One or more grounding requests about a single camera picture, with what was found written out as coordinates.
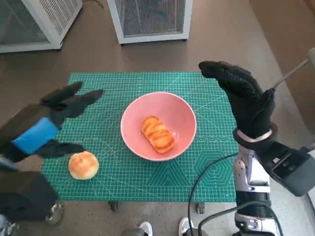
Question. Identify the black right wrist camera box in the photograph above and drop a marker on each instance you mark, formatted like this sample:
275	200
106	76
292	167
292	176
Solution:
290	169

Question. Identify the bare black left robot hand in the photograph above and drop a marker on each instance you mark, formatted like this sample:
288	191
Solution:
37	135

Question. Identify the round toy bread bun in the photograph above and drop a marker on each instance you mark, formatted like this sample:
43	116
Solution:
83	166

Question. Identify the green cutting mat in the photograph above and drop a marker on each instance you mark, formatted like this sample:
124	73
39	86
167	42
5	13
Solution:
123	177

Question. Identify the braided toy bread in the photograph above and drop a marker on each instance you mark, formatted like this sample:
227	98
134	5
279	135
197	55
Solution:
158	135

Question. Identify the pink bowl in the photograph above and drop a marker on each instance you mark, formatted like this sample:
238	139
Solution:
137	137

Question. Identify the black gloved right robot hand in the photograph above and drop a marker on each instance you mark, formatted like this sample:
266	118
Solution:
251	108

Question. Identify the white framed mesh cabinet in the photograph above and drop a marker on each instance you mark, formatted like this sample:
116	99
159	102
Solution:
150	14

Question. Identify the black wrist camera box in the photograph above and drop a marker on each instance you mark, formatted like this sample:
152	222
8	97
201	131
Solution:
290	169
24	194

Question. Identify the person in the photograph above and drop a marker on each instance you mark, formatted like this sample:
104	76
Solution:
54	214
145	227

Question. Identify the white cabinet with perforated side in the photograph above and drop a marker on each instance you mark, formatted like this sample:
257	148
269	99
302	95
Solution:
61	14

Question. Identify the metal rod with black tip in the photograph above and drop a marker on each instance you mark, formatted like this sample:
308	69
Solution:
290	73

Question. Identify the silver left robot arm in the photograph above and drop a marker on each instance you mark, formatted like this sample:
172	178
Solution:
7	164

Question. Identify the black table caster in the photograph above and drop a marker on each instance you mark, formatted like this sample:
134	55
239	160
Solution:
113	206
200	208

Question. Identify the grey rounded chair part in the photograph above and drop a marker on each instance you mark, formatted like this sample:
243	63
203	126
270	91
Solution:
312	56

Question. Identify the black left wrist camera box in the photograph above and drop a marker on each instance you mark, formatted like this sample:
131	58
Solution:
24	194

